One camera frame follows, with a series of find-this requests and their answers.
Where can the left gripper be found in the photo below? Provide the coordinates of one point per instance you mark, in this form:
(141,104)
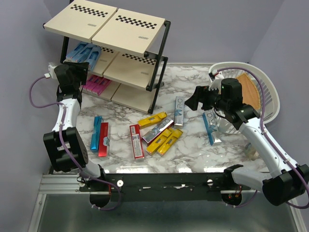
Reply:
(81,68)

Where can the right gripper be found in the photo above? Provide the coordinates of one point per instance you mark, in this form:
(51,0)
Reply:
(201,95)

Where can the pink toothpaste box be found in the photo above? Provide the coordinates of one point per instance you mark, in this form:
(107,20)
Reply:
(102,86)
(90,81)
(95,84)

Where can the light blue toothpaste box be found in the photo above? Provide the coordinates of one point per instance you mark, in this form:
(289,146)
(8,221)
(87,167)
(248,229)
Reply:
(93,57)
(83,54)
(79,47)

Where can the pink toothpaste box back side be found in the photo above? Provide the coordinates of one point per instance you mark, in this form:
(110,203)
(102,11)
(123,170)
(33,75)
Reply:
(102,86)

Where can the yellow toothpaste box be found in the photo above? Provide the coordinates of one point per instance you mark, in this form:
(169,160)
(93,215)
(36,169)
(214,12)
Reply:
(154,119)
(159,140)
(172,138)

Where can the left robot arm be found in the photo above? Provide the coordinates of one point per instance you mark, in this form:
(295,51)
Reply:
(64,145)

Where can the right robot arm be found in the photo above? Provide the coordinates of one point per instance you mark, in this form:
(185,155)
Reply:
(287,179)

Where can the beige three-tier shelf rack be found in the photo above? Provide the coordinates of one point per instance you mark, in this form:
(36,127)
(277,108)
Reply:
(131,43)

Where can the silver R&O box upper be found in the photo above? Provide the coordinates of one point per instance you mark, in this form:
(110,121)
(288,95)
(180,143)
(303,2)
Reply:
(179,112)

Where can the silver blue R&O box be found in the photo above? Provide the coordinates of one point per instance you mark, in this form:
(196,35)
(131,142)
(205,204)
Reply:
(211,127)

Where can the woven wicker fan tray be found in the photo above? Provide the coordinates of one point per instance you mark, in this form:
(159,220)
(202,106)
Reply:
(250,92)

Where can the silver red R&O box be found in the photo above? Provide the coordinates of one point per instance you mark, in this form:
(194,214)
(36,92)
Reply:
(151,135)

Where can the white plastic dish basket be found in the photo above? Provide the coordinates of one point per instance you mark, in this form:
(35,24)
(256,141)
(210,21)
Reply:
(269,99)

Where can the red R&O toothpaste box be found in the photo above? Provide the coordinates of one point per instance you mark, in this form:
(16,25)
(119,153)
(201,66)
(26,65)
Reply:
(104,140)

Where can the blue metallic toothpaste box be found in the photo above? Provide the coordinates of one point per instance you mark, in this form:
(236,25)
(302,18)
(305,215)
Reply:
(94,144)

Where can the red toothpaste box barcode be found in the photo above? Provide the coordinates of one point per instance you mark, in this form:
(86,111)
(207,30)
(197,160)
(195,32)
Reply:
(136,142)

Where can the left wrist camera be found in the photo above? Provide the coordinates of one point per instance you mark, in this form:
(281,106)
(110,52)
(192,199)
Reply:
(51,71)

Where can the black mounting rail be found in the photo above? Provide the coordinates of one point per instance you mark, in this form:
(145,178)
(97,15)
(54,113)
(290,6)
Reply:
(167,187)

